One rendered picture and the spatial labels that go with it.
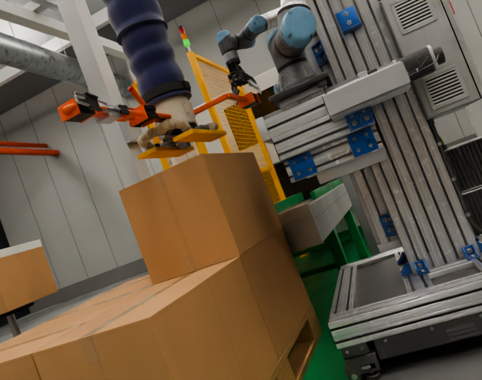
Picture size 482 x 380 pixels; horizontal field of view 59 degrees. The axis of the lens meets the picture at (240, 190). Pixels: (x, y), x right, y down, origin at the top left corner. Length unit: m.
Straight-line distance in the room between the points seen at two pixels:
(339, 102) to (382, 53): 0.41
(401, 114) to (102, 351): 1.31
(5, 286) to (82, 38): 1.90
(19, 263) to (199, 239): 1.90
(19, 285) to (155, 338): 2.27
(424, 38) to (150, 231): 1.25
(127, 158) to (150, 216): 1.70
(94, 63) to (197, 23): 8.89
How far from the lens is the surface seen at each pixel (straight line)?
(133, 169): 3.34
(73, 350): 1.22
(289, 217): 2.15
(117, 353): 1.14
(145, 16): 2.01
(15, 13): 4.70
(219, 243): 1.58
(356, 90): 1.45
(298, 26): 1.51
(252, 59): 11.60
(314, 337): 2.09
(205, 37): 12.15
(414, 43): 1.76
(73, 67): 10.42
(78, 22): 3.75
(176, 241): 1.66
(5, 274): 3.23
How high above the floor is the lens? 0.70
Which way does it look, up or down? 2 degrees up
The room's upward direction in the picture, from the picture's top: 21 degrees counter-clockwise
